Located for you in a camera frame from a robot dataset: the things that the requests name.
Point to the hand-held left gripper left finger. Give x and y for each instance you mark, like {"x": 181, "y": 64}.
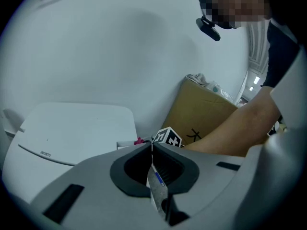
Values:
{"x": 96, "y": 171}

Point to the beige cloth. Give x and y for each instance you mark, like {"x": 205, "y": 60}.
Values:
{"x": 197, "y": 78}

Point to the large cardboard box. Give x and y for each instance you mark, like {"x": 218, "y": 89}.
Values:
{"x": 201, "y": 114}

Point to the bagged white brush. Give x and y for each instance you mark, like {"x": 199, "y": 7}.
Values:
{"x": 226, "y": 96}

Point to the black head-worn camera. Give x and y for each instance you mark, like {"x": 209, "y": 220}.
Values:
{"x": 208, "y": 29}

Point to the person's right forearm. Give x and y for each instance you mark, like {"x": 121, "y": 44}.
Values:
{"x": 239, "y": 133}

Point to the person's dark shirt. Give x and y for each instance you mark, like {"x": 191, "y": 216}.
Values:
{"x": 280, "y": 56}

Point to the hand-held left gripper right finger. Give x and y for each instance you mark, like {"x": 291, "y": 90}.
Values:
{"x": 211, "y": 171}

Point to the white packet round label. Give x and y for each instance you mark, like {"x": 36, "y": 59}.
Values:
{"x": 214, "y": 87}

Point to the white flat-lid smart toilet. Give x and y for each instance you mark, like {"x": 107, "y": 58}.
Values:
{"x": 72, "y": 128}

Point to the person's head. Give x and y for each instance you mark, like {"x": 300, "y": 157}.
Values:
{"x": 235, "y": 3}

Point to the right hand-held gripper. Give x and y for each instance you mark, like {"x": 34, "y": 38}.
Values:
{"x": 169, "y": 136}

